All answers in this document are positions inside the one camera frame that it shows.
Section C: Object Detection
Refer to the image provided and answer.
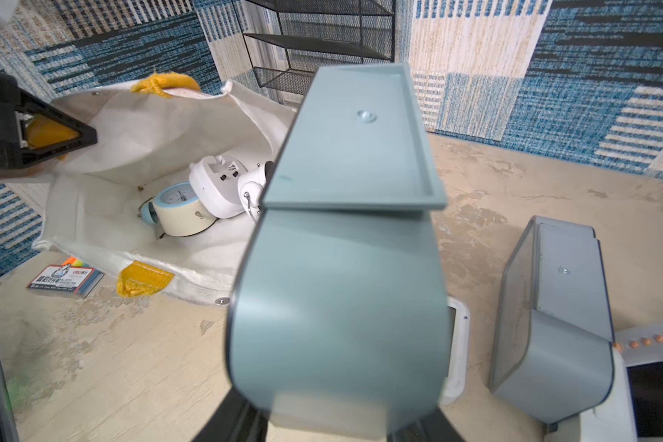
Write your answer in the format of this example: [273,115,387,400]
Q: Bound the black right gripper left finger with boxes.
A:
[193,389,268,442]

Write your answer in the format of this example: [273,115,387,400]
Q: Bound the white twin bell alarm clock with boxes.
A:
[189,155,276,222]

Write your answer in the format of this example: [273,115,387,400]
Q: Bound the round blue cream alarm clock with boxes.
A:
[138,182,217,238]

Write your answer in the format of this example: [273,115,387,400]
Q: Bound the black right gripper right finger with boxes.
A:
[389,407,464,442]

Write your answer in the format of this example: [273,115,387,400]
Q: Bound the white digital timer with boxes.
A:
[439,297,471,406]

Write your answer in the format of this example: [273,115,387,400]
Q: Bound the white canvas bag yellow handles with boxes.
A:
[33,80,296,305]

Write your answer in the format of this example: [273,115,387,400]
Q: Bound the white digital clock orange trim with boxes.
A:
[543,321,663,442]

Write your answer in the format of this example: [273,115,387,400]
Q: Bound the black wire mesh shelf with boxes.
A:
[237,0,397,96]

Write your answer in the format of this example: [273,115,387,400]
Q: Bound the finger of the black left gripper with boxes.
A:
[0,73,98,171]

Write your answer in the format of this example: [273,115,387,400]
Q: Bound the grey square device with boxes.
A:
[489,215,614,425]

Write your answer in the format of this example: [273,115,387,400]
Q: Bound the highlighter marker pack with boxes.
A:
[27,257,104,299]

